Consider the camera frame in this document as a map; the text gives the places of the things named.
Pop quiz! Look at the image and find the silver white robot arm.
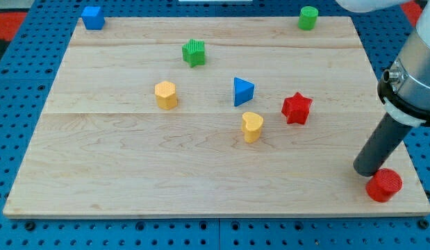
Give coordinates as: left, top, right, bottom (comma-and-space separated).
377, 1, 430, 127

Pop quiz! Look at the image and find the green star block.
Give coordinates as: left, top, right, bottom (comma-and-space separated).
182, 39, 205, 67

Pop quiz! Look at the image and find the red star block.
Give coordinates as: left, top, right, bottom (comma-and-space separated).
281, 92, 313, 125

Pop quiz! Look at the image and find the yellow heart block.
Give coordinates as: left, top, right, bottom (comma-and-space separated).
241, 112, 264, 143

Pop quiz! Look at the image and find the blue triangle block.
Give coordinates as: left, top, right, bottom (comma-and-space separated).
233, 77, 255, 106

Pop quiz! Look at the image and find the yellow hexagon block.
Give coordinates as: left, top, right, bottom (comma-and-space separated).
154, 81, 179, 110

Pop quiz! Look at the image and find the light wooden board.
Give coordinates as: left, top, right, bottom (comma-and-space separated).
3, 17, 430, 219

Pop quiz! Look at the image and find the green cylinder block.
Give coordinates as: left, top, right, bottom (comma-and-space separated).
298, 6, 319, 31

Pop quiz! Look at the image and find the blue cube block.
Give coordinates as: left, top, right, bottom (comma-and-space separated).
81, 6, 105, 30

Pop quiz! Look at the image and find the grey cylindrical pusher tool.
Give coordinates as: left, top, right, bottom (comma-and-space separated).
353, 113, 412, 176

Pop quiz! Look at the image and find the red cylinder block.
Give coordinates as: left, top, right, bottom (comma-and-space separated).
365, 169, 403, 203

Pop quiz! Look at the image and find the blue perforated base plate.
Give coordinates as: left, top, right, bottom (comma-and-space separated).
0, 0, 430, 249

